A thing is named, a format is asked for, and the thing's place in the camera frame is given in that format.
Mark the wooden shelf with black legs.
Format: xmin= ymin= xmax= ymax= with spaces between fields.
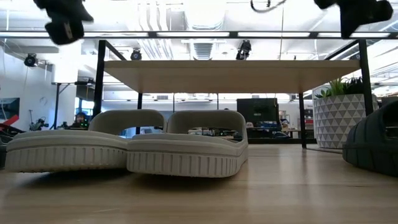
xmin=92 ymin=39 xmax=374 ymax=149

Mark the green plant in patterned pot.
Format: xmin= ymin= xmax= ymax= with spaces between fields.
xmin=312 ymin=77 xmax=379 ymax=149

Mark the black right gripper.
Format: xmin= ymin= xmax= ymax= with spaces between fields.
xmin=313 ymin=0 xmax=394 ymax=40

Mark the grey slide sandal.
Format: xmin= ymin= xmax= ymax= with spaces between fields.
xmin=126 ymin=109 xmax=249 ymax=179
xmin=4 ymin=108 xmax=166 ymax=174

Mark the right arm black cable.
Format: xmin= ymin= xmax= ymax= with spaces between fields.
xmin=250 ymin=0 xmax=287 ymax=14

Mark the black ceiling spotlight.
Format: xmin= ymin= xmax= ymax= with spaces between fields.
xmin=24 ymin=52 xmax=39 ymax=68
xmin=130 ymin=48 xmax=143 ymax=62
xmin=235 ymin=39 xmax=252 ymax=61

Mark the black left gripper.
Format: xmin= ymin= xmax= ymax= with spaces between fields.
xmin=32 ymin=0 xmax=94 ymax=46

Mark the person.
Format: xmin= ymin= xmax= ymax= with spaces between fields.
xmin=73 ymin=111 xmax=90 ymax=129

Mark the black computer monitor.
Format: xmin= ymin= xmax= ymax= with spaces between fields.
xmin=236 ymin=98 xmax=279 ymax=128

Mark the black ribbed slide sandal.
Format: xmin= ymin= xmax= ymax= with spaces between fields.
xmin=341 ymin=99 xmax=398 ymax=177

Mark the black background stand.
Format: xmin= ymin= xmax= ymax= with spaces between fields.
xmin=51 ymin=81 xmax=94 ymax=130

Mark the black overhead crossbar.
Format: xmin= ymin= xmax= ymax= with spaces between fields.
xmin=0 ymin=30 xmax=398 ymax=39

